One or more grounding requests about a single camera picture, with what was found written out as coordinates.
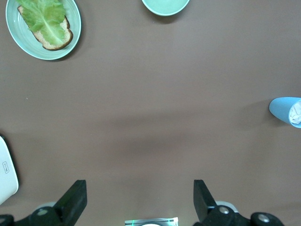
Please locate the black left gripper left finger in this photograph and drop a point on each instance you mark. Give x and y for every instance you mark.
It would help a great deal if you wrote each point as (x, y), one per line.
(70, 204)

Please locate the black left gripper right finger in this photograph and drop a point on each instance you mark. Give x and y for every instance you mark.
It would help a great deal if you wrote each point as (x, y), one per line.
(204, 207)

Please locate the blue plastic cup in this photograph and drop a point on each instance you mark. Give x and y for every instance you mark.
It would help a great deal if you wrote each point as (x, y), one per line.
(279, 109)

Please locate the white toaster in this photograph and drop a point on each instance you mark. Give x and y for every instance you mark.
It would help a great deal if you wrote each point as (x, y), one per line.
(5, 169)

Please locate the crumpled white paper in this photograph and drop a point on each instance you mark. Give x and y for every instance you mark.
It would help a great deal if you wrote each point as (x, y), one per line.
(295, 113)

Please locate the slice of toast bread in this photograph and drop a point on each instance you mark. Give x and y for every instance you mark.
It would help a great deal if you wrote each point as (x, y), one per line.
(67, 37)

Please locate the mint green plate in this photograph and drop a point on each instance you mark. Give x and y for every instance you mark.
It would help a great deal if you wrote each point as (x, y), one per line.
(21, 40)

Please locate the green lettuce leaf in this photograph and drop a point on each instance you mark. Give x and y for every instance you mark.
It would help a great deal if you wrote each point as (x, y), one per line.
(44, 21)

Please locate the mint green bowl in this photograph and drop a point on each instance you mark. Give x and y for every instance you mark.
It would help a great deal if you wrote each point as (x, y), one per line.
(164, 7)

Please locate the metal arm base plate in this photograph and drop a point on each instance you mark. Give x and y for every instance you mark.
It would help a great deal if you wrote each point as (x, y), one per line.
(169, 221)

